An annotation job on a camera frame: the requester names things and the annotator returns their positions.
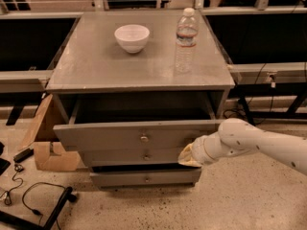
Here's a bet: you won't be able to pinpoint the grey bottom drawer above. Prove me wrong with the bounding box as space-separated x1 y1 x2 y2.
90 168 201 188

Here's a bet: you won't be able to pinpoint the black floor stand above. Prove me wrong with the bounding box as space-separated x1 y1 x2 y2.
0 185 79 230

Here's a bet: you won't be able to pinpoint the grey drawer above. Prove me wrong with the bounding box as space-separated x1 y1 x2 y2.
53 98 224 152
80 148 182 167
90 168 201 188

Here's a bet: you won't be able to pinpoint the white ceramic bowl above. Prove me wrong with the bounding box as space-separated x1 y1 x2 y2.
114 24 150 54

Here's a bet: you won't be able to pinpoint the black cable on floor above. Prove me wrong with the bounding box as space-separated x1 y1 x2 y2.
0 163 66 218

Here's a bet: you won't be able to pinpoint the black stand leg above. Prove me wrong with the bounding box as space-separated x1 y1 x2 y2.
239 96 255 126

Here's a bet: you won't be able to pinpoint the small black device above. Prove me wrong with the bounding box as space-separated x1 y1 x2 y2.
13 149 34 163

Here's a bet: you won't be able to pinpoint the cardboard box pieces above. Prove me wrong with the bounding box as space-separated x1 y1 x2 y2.
17 95 81 172

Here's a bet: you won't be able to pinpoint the grey top drawer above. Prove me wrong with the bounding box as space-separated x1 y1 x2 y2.
53 98 224 152

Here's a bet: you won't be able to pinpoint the clear plastic water bottle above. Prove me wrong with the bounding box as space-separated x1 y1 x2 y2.
175 8 199 73

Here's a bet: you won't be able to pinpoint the grey middle drawer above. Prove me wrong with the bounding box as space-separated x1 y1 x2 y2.
80 148 182 167

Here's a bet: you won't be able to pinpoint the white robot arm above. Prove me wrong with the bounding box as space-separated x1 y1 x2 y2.
178 118 307 174

